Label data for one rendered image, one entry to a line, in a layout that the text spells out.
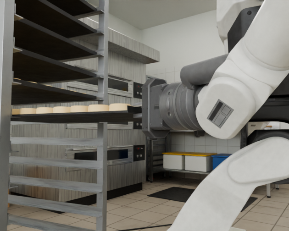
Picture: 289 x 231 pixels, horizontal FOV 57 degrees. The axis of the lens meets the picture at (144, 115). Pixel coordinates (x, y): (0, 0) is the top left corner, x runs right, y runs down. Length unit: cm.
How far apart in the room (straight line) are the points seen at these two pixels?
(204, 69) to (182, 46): 489
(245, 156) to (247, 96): 30
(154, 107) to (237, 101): 21
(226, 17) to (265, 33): 32
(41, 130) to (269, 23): 292
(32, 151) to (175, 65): 315
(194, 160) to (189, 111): 383
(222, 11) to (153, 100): 25
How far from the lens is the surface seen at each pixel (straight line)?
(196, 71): 40
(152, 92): 51
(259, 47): 31
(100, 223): 114
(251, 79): 32
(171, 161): 443
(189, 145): 496
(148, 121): 52
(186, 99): 41
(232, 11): 62
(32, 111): 77
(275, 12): 29
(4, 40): 78
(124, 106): 59
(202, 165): 419
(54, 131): 292
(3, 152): 75
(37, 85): 86
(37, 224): 135
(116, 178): 346
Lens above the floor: 82
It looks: 4 degrees up
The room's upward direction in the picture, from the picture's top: straight up
